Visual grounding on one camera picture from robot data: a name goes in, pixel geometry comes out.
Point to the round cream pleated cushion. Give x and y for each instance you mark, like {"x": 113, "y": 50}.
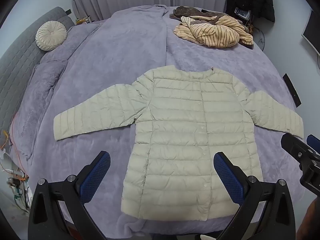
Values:
{"x": 50, "y": 35}

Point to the cream quilted puffer jacket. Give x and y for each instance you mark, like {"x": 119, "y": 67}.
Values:
{"x": 180, "y": 135}

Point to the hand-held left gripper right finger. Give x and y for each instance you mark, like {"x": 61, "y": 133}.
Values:
{"x": 228, "y": 177}

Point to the small bedside items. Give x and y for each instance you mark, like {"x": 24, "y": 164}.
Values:
{"x": 82, "y": 20}

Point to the beige striped garment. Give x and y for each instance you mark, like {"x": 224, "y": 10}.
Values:
{"x": 212, "y": 31}

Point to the purple fleece blanket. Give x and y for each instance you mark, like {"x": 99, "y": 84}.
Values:
{"x": 112, "y": 55}

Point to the dark monitor screen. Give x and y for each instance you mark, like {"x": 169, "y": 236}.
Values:
{"x": 312, "y": 32}

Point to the grey quilted headboard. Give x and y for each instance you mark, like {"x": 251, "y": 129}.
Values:
{"x": 17, "y": 62}

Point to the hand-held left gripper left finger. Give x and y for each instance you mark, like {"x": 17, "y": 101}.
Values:
{"x": 98, "y": 172}

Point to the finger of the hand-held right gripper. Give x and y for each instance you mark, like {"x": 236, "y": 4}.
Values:
{"x": 296, "y": 148}
{"x": 314, "y": 143}

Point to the brown fuzzy garment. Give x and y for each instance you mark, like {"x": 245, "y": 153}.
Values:
{"x": 190, "y": 11}

